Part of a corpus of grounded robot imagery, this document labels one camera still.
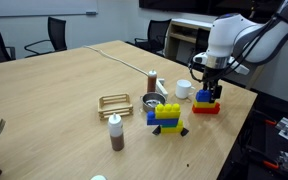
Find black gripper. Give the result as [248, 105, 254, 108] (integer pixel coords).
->
[202, 67, 223, 100]

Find blue yellow red Lego stack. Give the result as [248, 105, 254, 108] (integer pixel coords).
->
[191, 89, 221, 115]

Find yellow blue green Lego stack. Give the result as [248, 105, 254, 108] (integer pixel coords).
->
[146, 103, 190, 137]

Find white ceramic mug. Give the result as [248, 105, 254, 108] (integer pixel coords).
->
[175, 79, 197, 100]

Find white power strip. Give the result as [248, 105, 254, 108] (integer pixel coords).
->
[155, 78, 169, 98]

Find reddish brown sauce bottle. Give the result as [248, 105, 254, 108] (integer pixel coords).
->
[146, 69, 158, 94]

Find small metal bowl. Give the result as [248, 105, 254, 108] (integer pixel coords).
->
[139, 92, 168, 114]

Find black stand device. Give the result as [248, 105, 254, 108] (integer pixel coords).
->
[248, 0, 259, 20]

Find dark brown sauce bottle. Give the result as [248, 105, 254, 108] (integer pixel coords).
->
[107, 112, 126, 152]

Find small wooden crate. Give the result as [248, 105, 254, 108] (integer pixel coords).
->
[97, 93, 134, 121]

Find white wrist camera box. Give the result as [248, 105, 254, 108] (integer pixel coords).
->
[230, 62, 251, 76]

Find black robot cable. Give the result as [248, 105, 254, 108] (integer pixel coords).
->
[187, 11, 288, 84]

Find orange handled clamp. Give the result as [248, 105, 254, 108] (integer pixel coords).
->
[263, 118, 278, 127]
[262, 159, 280, 170]

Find black wall screen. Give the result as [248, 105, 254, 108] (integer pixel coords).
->
[138, 0, 285, 18]

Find white power cable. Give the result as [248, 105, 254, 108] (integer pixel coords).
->
[83, 45, 150, 77]

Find wall whiteboard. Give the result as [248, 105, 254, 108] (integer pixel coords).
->
[0, 0, 99, 18]

